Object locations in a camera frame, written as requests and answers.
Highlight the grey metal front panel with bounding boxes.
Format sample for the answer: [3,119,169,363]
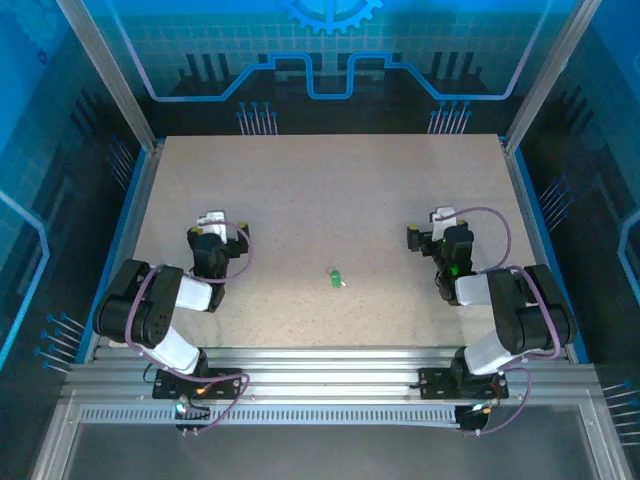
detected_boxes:
[62,422,604,480]

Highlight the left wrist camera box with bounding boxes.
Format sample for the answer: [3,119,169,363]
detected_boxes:
[195,209,237,244]

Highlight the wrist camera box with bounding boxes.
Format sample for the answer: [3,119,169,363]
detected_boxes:
[430,206,460,240]
[195,209,237,244]

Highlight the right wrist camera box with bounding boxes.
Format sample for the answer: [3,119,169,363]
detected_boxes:
[430,206,460,240]

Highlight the aluminium table side rail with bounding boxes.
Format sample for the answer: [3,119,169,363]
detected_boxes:
[82,142,164,364]
[499,137,589,364]

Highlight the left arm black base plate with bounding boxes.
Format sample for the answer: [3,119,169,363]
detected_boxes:
[152,367,244,401]

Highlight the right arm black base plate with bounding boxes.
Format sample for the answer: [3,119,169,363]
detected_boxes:
[418,366,510,401]

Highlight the aluminium mounting rail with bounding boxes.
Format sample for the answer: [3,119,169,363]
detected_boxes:
[63,346,604,407]

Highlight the black cable bracket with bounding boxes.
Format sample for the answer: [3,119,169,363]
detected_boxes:
[453,401,490,435]
[173,397,212,435]

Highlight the aluminium frame post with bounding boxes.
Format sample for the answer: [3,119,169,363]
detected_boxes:
[54,0,161,151]
[504,0,604,151]

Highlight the slotted grey cable duct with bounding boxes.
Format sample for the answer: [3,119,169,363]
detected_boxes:
[79,405,489,426]

